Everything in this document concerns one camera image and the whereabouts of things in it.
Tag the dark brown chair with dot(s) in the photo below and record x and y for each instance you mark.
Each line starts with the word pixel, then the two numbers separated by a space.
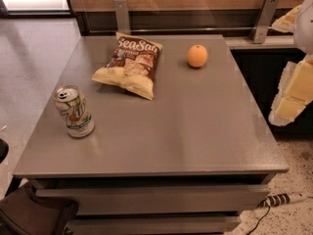
pixel 26 214

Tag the orange fruit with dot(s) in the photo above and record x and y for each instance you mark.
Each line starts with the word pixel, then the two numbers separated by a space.
pixel 197 56

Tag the right metal wall bracket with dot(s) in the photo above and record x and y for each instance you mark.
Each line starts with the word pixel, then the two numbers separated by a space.
pixel 266 14

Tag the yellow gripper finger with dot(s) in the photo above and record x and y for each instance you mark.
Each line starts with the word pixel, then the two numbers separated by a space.
pixel 295 92
pixel 286 22

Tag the metal wall bracket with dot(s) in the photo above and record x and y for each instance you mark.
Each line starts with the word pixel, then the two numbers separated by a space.
pixel 266 14
pixel 122 16

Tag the white power strip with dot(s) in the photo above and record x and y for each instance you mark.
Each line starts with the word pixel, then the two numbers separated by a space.
pixel 283 199

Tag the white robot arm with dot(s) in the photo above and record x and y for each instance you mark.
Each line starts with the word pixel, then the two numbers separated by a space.
pixel 303 29

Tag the grey drawer cabinet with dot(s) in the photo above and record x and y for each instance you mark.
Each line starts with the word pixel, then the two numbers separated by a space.
pixel 190 161

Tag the white soda can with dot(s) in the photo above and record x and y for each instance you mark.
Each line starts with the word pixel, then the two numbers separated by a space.
pixel 71 104

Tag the left metal wall bracket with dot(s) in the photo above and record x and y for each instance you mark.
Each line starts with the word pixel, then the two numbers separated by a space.
pixel 122 16

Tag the sea salt chips bag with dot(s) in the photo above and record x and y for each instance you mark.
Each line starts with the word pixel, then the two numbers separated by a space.
pixel 133 65

